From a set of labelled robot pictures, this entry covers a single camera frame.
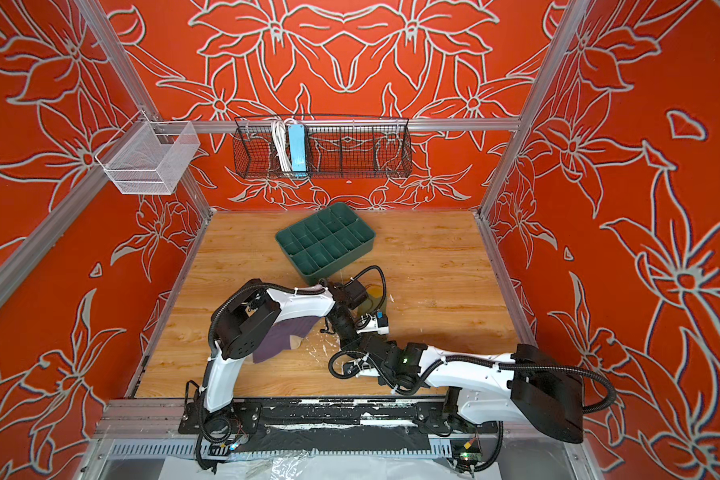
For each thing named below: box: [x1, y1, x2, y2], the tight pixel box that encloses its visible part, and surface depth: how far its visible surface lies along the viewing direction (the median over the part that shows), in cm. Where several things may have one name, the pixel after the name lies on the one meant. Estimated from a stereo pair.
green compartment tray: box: [275, 202, 376, 285], surface depth 106 cm
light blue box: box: [288, 124, 307, 177], surface depth 92 cm
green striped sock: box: [356, 284, 388, 318], surface depth 83 cm
